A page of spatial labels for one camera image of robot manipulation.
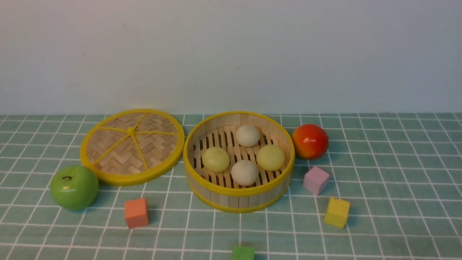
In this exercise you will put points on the white bun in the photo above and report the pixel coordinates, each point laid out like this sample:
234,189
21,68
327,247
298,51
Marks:
247,135
245,172

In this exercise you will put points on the yellow-green bun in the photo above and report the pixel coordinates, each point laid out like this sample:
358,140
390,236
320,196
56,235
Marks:
270,158
216,159

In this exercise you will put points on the bamboo steamer tray yellow rim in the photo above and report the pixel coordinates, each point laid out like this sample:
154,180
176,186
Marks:
244,186

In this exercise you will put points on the woven bamboo steamer lid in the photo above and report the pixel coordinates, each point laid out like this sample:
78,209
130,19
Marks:
133,147

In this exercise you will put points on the red orange pomegranate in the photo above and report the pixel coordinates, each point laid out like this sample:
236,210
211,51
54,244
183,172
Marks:
311,141

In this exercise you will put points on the pink foam cube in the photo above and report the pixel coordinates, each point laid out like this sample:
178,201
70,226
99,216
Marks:
315,180

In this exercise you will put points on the green foam cube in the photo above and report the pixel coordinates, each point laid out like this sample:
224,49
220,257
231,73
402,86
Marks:
243,253

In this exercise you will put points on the orange foam cube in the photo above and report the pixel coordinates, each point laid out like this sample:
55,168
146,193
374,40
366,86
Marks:
136,213

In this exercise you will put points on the yellow foam cube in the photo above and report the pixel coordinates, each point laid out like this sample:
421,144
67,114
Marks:
337,212

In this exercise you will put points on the green apple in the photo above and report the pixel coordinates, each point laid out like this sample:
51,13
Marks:
74,187

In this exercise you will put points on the green checkered tablecloth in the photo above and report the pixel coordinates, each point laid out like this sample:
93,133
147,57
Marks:
400,172

